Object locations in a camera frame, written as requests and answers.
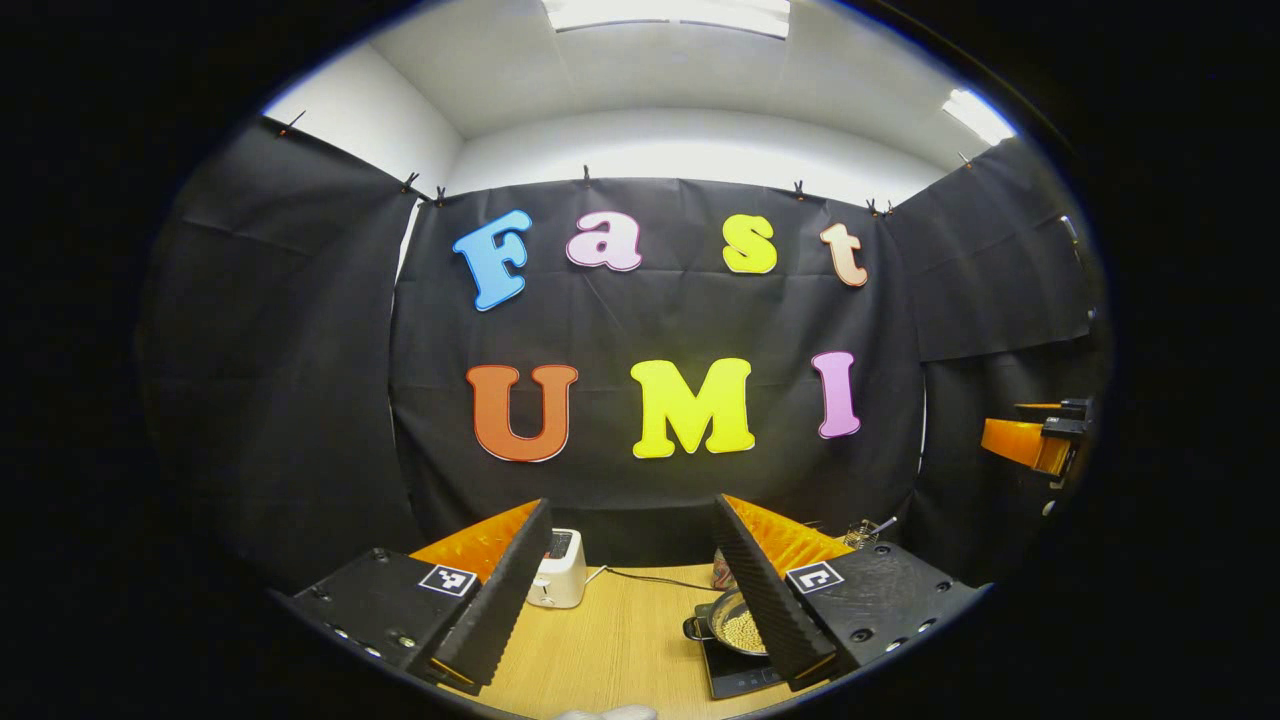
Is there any row of black cloth clips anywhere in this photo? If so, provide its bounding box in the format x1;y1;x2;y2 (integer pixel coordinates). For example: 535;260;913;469
280;110;973;216

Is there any black induction cooktop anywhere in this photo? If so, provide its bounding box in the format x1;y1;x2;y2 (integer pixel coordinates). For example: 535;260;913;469
698;636;791;701

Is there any steel pot with black handle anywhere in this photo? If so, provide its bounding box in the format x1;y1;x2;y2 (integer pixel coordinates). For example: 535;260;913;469
683;588;771;658

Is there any white toaster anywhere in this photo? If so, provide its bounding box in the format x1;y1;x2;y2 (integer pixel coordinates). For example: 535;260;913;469
527;528;589;610

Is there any long ceiling light panel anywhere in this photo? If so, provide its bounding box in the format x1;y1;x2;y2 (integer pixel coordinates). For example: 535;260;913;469
545;0;791;39

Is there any black cooktop cable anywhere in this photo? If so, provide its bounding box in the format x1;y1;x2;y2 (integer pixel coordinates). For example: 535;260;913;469
605;565;723;593

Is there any small wire rack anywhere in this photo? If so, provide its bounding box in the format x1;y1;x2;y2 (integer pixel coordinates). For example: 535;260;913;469
840;516;899;551

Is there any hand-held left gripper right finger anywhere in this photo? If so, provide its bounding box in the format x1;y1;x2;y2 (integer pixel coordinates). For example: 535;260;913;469
712;493;986;693

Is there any small ceiling light panel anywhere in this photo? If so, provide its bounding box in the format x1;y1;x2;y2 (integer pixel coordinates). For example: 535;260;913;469
943;88;1017;147

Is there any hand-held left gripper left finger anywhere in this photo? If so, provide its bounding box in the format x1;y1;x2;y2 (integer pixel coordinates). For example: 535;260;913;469
290;498;554;698

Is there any pile of soybeans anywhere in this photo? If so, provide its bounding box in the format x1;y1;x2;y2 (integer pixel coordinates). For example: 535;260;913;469
722;608;767;656

